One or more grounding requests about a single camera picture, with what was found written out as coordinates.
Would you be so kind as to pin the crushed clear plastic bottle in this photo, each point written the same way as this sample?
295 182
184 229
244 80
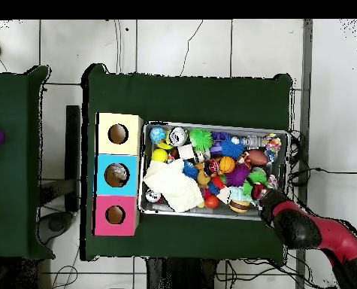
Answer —
118 173

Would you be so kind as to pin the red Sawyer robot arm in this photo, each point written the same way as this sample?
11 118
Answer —
340 237

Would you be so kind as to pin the green spiky ball with eyes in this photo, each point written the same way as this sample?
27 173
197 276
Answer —
257 177

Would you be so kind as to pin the purple spiky ball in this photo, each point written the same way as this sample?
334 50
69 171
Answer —
237 176

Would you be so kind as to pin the brown football toy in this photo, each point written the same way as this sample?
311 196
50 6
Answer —
257 157

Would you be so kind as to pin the orange basketball toy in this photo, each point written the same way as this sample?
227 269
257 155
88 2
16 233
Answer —
227 164

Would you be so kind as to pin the blue spiky ball with eye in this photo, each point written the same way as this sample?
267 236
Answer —
231 149

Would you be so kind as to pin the cream waffle cloth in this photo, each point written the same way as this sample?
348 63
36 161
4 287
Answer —
175 186

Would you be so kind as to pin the yellow ball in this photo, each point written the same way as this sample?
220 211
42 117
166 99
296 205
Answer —
159 155

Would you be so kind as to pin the dark green tablecloth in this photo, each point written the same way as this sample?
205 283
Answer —
196 99

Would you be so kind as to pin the blue globe ball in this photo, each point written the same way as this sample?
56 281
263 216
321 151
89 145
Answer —
157 134

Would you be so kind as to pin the black panel on stand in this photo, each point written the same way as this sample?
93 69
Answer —
73 150

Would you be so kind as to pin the side table under green cloth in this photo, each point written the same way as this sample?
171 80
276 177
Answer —
9 195

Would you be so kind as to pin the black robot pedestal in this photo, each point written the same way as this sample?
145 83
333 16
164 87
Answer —
178 274

